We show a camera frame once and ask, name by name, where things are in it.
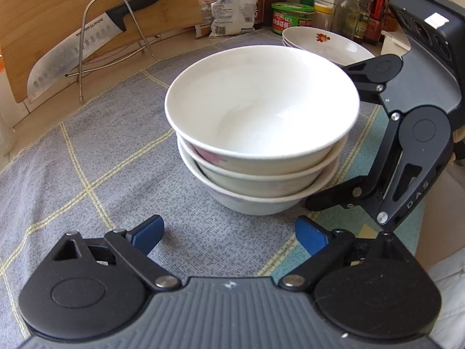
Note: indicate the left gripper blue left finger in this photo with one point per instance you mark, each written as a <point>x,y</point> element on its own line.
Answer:
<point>131,249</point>

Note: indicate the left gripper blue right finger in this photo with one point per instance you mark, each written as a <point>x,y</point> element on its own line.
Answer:
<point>326,248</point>

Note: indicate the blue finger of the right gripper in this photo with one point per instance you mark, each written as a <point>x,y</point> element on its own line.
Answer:
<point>357,191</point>
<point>368,81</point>

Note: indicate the white floral plate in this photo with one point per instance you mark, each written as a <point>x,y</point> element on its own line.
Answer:
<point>333,47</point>

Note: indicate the white bowl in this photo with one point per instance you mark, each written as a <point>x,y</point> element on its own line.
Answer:
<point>263,110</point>
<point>259,185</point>
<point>254,205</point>

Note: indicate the clear glass oil bottle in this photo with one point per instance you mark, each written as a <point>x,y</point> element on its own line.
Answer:
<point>345,18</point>

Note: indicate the yellow cap spice jar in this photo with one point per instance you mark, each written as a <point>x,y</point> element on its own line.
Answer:
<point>322,18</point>

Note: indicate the green label condiment bottle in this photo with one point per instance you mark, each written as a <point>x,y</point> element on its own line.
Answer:
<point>365,11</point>

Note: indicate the blue grey checked cloth mat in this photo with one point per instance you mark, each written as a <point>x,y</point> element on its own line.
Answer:
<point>113,164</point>

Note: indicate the small green cap bottle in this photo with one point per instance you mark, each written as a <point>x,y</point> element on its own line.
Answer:
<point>307,2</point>

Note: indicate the green lid sauce jar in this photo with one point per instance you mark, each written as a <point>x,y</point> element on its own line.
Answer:
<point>288,14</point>

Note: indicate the dark soy sauce bottle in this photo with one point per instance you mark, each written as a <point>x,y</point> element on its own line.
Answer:
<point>259,12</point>

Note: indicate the clear plastic wrap roll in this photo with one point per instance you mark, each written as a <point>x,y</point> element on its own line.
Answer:
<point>8,136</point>

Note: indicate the black handled santoku knife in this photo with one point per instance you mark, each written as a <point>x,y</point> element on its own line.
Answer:
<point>81,44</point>

